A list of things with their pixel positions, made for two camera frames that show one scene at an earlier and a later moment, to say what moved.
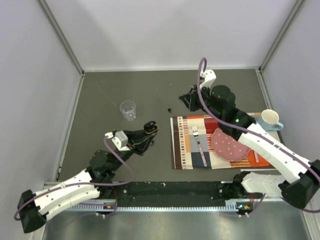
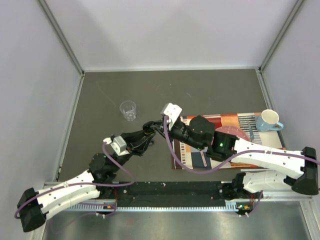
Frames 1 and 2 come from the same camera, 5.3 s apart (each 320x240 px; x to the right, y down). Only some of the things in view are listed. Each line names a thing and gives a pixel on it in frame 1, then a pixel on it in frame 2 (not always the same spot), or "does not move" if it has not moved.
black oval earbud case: x=149 y=127 does not move
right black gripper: x=190 y=99 to x=170 y=132
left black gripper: x=139 y=142 does not move
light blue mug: x=268 y=120 does not move
